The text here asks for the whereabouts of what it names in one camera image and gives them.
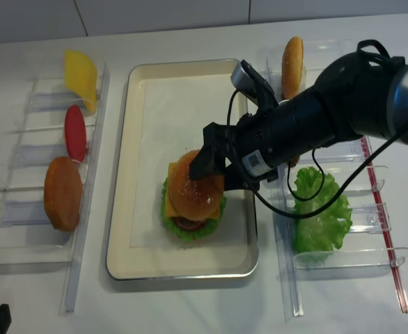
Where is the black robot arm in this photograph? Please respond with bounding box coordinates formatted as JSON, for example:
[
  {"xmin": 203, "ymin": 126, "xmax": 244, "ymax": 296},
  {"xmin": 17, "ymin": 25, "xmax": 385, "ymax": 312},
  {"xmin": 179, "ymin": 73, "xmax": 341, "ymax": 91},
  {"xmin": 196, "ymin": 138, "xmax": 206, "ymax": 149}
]
[{"xmin": 189, "ymin": 40, "xmax": 408, "ymax": 191}]

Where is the brown bun half left rack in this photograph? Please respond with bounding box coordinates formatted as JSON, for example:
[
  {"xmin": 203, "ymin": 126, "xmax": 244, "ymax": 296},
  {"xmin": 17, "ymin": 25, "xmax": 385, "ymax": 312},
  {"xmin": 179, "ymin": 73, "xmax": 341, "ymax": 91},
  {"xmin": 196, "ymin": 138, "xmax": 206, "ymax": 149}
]
[{"xmin": 44, "ymin": 157, "xmax": 83, "ymax": 232}]

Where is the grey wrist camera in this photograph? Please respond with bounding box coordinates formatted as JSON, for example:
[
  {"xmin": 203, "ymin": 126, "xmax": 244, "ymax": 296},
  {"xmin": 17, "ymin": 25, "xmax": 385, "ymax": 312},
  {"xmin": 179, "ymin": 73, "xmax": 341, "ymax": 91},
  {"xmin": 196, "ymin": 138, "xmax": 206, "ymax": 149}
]
[{"xmin": 230, "ymin": 60, "xmax": 274, "ymax": 105}]

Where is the clear acrylic rack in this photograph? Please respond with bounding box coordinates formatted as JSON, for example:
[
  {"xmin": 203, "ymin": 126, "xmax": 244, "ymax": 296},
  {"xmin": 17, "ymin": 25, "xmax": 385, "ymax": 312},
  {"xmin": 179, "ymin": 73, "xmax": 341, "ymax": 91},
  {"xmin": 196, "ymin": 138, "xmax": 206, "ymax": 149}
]
[
  {"xmin": 0, "ymin": 59, "xmax": 110, "ymax": 314},
  {"xmin": 265, "ymin": 40, "xmax": 408, "ymax": 321}
]

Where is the orange cheese slice on burger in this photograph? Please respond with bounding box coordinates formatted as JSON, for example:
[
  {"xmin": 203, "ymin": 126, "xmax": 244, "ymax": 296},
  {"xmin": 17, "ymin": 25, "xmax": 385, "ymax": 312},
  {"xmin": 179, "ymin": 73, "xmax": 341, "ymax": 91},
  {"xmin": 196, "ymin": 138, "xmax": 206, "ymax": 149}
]
[{"xmin": 164, "ymin": 162, "xmax": 226, "ymax": 220}]

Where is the yellow cheese slice in rack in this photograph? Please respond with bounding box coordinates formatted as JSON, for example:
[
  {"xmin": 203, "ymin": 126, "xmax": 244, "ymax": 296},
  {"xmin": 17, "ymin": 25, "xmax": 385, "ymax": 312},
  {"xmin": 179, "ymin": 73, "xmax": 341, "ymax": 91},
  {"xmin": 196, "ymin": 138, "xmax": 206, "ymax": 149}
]
[{"xmin": 64, "ymin": 49, "xmax": 97, "ymax": 113}]

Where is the clear acrylic right rack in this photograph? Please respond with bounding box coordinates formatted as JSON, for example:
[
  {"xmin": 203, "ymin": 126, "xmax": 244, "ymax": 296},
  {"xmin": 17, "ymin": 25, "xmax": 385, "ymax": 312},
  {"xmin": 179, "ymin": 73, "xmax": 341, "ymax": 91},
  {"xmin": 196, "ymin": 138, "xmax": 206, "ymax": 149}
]
[{"xmin": 265, "ymin": 40, "xmax": 408, "ymax": 321}]

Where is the clear acrylic left rack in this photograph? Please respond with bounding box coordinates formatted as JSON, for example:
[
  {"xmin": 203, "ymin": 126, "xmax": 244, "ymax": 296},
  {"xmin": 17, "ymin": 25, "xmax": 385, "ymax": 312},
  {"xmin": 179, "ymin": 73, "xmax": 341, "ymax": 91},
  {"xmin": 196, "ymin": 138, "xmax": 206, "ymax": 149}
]
[{"xmin": 0, "ymin": 59, "xmax": 110, "ymax": 314}]

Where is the black camera cable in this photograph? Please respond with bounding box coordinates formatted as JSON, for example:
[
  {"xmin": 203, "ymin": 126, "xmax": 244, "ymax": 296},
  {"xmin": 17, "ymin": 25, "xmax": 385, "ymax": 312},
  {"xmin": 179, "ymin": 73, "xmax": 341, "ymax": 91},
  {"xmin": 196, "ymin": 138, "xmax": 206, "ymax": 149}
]
[{"xmin": 226, "ymin": 40, "xmax": 403, "ymax": 218}]

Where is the brown meat patty in burger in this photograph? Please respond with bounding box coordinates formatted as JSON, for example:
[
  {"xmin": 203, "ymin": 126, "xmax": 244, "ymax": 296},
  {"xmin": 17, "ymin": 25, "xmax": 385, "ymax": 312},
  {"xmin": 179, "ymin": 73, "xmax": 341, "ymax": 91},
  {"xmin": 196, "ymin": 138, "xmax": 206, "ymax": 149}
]
[{"xmin": 172, "ymin": 217, "xmax": 207, "ymax": 231}]

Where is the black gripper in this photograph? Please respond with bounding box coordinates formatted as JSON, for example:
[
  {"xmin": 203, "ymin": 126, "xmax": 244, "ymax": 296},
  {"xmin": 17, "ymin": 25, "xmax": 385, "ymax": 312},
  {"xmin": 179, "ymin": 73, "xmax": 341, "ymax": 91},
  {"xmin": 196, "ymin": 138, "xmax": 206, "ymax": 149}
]
[{"xmin": 189, "ymin": 104, "xmax": 283, "ymax": 191}]

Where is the green lettuce under burger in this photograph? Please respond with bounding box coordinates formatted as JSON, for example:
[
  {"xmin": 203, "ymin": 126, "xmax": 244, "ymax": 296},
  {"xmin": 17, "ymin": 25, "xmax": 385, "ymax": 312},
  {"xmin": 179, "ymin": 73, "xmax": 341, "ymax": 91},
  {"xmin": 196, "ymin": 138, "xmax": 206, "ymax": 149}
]
[{"xmin": 160, "ymin": 178, "xmax": 227, "ymax": 242}]

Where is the upright sesame bun half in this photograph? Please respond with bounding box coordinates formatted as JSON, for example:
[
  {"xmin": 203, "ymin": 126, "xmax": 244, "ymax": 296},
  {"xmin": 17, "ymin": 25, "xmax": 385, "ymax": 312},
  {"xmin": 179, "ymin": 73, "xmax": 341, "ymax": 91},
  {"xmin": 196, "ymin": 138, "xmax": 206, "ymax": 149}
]
[{"xmin": 281, "ymin": 36, "xmax": 304, "ymax": 100}]

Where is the brown meat patty in rack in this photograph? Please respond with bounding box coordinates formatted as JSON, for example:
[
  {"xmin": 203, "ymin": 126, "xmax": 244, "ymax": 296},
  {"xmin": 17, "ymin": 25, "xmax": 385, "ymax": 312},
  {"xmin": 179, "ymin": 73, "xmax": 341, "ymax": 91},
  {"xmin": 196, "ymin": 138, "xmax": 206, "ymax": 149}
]
[{"xmin": 290, "ymin": 157, "xmax": 299, "ymax": 168}]

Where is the cream metal baking tray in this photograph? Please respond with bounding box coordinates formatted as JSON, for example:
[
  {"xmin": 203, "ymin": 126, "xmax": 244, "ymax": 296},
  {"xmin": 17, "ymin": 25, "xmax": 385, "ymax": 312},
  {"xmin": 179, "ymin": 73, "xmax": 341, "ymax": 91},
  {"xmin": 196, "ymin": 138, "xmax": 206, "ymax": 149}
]
[{"xmin": 107, "ymin": 59, "xmax": 259, "ymax": 280}]

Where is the red tomato slice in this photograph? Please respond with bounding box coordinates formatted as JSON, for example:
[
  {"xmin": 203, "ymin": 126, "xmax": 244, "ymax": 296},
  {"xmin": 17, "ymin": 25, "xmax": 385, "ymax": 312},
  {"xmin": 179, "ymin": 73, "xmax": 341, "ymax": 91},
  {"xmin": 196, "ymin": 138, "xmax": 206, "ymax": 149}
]
[{"xmin": 64, "ymin": 104, "xmax": 86, "ymax": 162}]

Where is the sesame bun top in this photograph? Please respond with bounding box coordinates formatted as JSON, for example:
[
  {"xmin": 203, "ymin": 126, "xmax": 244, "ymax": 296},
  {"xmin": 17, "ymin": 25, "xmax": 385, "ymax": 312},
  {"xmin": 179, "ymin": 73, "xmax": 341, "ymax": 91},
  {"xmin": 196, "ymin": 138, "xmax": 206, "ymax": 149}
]
[{"xmin": 168, "ymin": 150, "xmax": 225, "ymax": 221}]

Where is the green lettuce leaf in rack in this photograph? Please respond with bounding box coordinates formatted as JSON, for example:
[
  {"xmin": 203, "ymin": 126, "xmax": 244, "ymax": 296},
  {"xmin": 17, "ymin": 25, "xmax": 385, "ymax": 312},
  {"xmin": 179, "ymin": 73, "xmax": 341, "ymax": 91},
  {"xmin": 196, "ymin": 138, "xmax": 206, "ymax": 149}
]
[{"xmin": 292, "ymin": 167, "xmax": 352, "ymax": 262}]

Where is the white paper tray liner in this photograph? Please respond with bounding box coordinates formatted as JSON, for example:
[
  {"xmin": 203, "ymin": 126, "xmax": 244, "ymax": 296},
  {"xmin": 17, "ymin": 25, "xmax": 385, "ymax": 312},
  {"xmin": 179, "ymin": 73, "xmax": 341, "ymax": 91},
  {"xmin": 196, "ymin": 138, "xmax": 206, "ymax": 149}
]
[{"xmin": 130, "ymin": 74, "xmax": 234, "ymax": 247}]

